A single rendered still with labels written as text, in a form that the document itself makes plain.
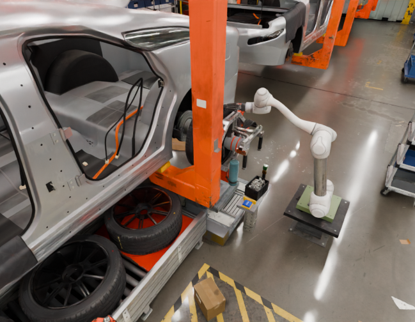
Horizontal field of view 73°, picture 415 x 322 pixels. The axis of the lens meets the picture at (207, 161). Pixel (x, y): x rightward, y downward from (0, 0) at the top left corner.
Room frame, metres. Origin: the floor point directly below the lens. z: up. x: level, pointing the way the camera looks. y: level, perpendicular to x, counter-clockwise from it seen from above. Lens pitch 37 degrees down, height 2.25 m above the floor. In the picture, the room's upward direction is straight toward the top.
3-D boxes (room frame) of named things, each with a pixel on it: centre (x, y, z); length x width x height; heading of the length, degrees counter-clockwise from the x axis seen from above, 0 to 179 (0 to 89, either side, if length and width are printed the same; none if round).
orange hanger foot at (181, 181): (1.94, 0.28, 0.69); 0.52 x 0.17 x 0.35; 58
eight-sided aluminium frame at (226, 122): (2.19, -0.21, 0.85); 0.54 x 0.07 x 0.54; 148
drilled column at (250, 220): (1.89, -0.43, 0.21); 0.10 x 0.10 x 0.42; 58
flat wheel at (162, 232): (1.69, 0.55, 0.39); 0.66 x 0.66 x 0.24
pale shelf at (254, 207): (1.91, -0.45, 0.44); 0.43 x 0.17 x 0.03; 148
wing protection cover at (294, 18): (5.08, -1.39, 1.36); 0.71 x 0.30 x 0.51; 148
